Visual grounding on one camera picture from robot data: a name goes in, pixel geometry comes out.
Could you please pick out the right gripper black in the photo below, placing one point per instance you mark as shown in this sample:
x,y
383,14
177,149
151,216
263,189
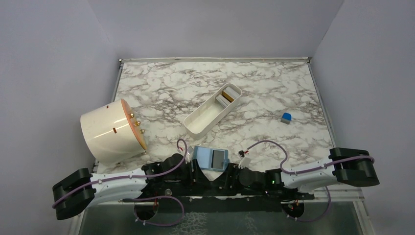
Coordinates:
x,y
225,179

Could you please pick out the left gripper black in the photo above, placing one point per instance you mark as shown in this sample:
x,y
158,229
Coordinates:
x,y
195,178

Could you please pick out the blue leather card holder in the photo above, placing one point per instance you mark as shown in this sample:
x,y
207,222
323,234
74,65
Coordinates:
x,y
203,155

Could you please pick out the grey card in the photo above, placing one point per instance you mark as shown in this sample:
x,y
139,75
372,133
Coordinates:
x,y
218,157

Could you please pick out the white oblong plastic tray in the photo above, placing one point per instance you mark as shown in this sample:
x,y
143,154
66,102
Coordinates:
x,y
207,115

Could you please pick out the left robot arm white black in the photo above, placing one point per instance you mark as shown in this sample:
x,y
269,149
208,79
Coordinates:
x,y
83,189

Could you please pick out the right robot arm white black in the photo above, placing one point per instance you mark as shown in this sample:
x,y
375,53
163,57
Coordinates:
x,y
352,167

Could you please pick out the gold credit card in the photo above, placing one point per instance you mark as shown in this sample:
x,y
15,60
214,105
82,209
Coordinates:
x,y
228,96

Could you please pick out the white cards stack in tray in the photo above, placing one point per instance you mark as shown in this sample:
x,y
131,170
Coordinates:
x,y
225,103

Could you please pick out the small blue grey block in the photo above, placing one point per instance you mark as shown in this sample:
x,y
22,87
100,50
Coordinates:
x,y
286,118

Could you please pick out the cream cylindrical container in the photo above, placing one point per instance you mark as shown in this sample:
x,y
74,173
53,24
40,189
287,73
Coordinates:
x,y
112,133

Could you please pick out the black front mounting rail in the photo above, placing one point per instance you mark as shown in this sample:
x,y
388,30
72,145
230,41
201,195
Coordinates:
x,y
221,201

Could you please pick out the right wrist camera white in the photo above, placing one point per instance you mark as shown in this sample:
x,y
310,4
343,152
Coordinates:
x,y
245,161

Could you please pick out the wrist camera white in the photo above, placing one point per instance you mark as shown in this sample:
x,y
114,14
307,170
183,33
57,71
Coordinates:
x,y
245,161
189,153

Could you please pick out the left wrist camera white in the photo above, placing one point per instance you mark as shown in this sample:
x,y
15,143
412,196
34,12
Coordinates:
x,y
189,153

